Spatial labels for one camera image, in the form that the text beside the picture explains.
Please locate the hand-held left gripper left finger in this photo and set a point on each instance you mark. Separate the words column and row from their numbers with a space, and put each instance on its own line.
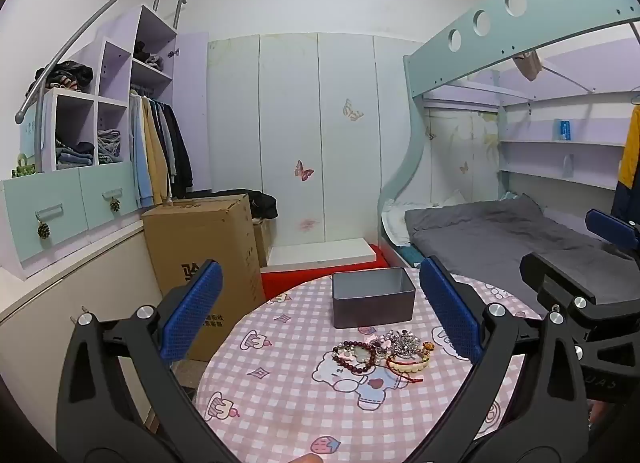
column 192, row 315

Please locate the grey metal tin box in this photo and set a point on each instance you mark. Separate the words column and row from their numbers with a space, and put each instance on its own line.
column 372, row 310

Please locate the pinecone drawer ornament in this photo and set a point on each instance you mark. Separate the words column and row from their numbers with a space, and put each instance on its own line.
column 44, row 231
column 115, row 205

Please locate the black clothes pile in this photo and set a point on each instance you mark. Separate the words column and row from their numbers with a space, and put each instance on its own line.
column 262, row 203

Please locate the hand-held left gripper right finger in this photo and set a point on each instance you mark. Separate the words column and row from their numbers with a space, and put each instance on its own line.
column 450, row 315

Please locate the grey folded clothes stack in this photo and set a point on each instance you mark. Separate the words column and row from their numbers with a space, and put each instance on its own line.
column 109, row 145

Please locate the grey metal handrail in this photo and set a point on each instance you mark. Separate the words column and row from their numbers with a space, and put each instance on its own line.
column 95, row 15

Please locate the yellow navy jacket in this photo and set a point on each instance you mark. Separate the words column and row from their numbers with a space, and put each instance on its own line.
column 629, row 163

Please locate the pink butterfly sticker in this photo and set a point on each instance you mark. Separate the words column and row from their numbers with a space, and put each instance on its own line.
column 303, row 171

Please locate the white wardrobe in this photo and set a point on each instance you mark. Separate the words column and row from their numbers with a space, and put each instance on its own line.
column 290, row 118

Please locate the red floor mat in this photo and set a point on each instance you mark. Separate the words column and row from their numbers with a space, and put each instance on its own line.
column 295, row 280

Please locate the round table, pink checked cloth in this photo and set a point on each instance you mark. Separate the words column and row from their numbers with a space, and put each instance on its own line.
column 280, row 368

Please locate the white pillow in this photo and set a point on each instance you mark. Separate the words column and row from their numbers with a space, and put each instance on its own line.
column 395, row 215

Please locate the row of hanging clothes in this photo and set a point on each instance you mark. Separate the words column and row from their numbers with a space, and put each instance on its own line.
column 157, row 148

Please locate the large cardboard box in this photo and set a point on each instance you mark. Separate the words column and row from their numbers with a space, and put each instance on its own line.
column 200, row 238

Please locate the brown hanging pouch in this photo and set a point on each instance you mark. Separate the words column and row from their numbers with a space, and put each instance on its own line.
column 529, row 65

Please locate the small cardboard box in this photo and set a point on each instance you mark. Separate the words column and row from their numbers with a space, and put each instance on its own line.
column 261, row 243

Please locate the amber bead trinket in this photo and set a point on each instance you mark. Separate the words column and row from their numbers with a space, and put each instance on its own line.
column 428, row 349

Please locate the lavender wall shelves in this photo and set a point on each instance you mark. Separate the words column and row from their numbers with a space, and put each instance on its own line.
column 560, row 148

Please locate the striped clothes pile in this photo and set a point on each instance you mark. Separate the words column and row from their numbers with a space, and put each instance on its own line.
column 65, row 74

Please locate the grey bed mattress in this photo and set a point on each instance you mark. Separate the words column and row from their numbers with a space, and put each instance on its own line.
column 480, row 228

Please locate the teal bunk bed frame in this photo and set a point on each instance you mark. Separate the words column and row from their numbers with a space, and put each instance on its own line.
column 500, row 28

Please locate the dark folded clothes stack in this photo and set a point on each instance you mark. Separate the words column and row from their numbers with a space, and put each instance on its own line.
column 75, row 153

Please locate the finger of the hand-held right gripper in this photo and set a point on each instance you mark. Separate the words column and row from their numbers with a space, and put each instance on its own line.
column 555, row 275
column 607, row 224

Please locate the blue packet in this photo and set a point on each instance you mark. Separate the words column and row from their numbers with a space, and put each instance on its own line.
column 564, row 130

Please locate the lavender staircase cabinet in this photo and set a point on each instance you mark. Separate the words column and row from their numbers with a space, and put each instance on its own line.
column 50, row 213

